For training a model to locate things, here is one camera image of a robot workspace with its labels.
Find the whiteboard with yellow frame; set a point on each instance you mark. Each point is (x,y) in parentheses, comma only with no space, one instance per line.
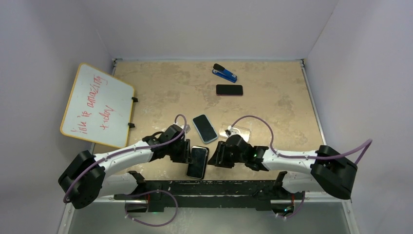
(99,108)

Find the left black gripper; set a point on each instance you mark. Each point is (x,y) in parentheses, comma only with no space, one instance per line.
(184,157)

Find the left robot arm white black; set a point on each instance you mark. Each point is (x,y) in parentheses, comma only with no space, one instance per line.
(90,176)

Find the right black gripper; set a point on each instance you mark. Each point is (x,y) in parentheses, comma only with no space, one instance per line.
(219,159)

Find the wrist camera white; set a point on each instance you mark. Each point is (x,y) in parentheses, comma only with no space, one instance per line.
(230,131)
(186,128)

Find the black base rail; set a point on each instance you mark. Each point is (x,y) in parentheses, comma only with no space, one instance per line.
(261,195)

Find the black phone pink edge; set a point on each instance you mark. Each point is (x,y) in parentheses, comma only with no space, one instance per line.
(229,90)

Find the light blue phone case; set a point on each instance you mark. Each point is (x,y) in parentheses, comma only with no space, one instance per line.
(209,140)

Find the black phone case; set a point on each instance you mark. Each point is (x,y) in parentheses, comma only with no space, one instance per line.
(193,176)

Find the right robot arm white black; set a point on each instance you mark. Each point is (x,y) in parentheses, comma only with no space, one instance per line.
(317,170)

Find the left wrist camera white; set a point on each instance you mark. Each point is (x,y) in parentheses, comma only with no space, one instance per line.
(186,128)

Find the clear magsafe phone case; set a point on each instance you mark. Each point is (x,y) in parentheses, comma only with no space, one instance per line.
(245,133)

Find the blue black stapler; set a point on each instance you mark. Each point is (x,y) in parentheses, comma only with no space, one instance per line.
(222,72)

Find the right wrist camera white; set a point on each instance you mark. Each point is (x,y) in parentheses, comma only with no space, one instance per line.
(230,131)

